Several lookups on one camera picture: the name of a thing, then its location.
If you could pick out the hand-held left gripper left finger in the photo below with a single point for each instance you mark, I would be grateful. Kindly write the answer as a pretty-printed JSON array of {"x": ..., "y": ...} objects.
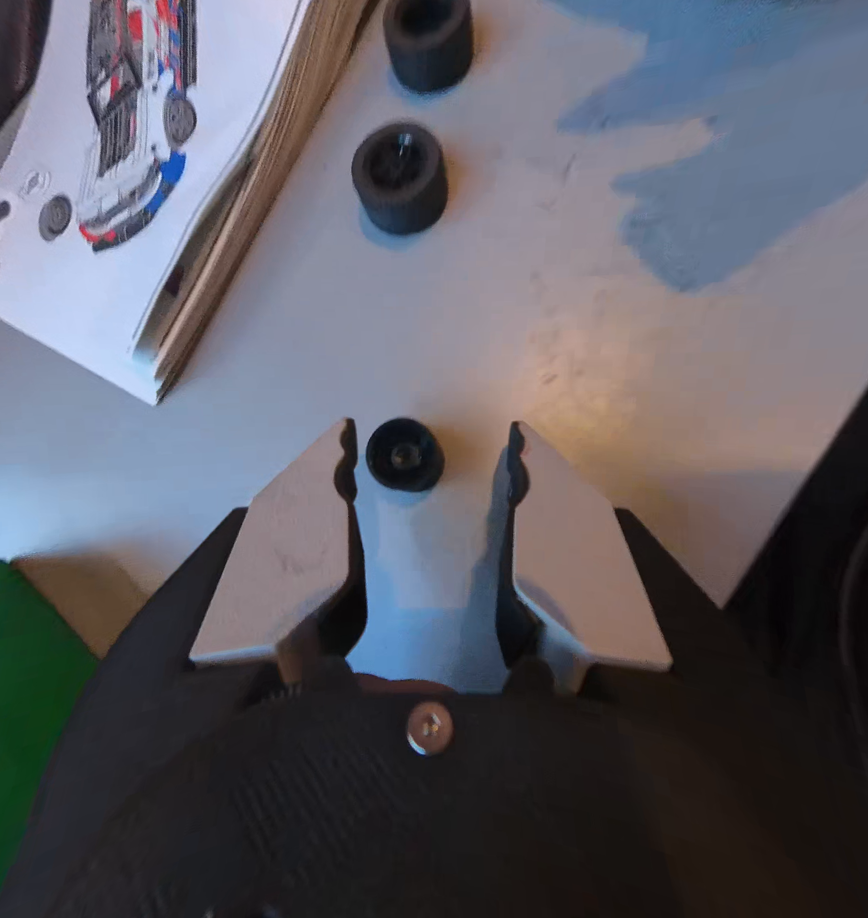
[{"x": 276, "y": 559}]

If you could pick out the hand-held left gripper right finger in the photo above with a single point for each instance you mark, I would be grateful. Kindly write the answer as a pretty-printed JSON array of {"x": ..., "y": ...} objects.
[{"x": 577, "y": 574}]

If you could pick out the black spoked wheel rim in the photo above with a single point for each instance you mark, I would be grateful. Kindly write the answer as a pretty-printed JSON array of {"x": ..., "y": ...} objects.
[{"x": 405, "y": 455}]

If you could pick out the black rubber tire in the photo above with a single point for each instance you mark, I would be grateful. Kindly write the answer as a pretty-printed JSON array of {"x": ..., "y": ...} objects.
[
  {"x": 405, "y": 214},
  {"x": 430, "y": 68}
]

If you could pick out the plywood base board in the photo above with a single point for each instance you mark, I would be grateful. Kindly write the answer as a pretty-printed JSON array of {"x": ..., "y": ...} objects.
[{"x": 75, "y": 595}]

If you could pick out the toy car instruction booklet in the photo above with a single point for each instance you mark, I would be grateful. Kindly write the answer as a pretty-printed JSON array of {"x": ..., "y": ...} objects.
[{"x": 61, "y": 287}]

